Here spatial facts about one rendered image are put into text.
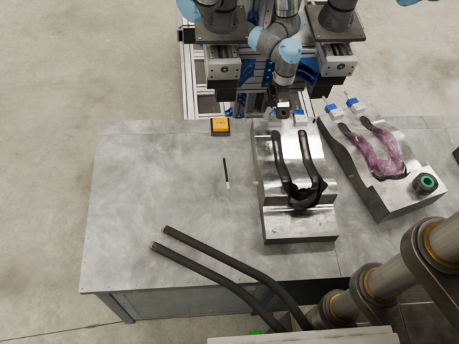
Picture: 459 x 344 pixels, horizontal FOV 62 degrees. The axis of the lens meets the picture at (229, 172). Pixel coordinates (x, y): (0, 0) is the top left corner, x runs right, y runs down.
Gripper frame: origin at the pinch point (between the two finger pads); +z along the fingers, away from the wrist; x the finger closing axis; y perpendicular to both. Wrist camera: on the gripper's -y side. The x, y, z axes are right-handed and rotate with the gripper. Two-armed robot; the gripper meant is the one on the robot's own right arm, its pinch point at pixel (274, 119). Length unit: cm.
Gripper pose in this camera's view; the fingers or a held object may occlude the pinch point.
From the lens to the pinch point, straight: 152.8
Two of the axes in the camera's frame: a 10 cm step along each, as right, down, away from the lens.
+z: -0.7, 5.1, 8.6
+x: -9.9, 0.3, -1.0
